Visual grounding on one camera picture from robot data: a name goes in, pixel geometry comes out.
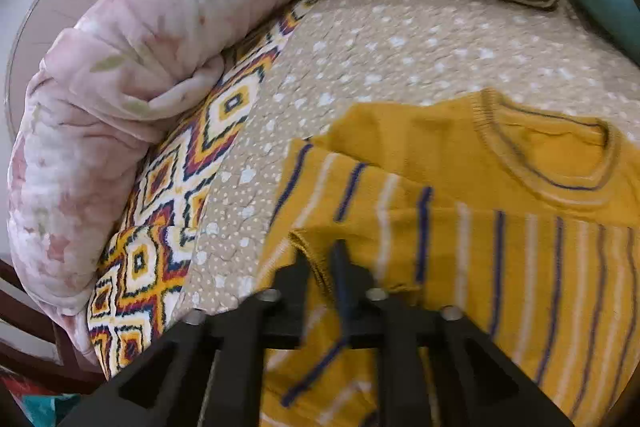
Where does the beige dotted bedspread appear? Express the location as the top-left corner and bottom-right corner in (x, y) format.
(180, 0), (640, 318)

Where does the geometric patterned blanket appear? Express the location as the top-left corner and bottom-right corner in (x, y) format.
(87, 0), (321, 380)

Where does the colourful printed cloth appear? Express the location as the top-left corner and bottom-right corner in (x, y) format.
(0, 369), (101, 427)

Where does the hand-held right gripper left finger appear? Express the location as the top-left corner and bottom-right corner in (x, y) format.
(60, 251), (346, 427)

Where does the dark wooden bed frame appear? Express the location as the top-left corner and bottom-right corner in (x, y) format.
(0, 257), (106, 395)

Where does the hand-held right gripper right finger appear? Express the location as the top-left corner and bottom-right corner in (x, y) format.
(330, 241), (575, 427)

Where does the yellow striped knit sweater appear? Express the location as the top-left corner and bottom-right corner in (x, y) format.
(257, 89), (640, 427)

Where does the pink floral comforter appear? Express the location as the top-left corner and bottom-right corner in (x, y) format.
(7, 0), (358, 358)

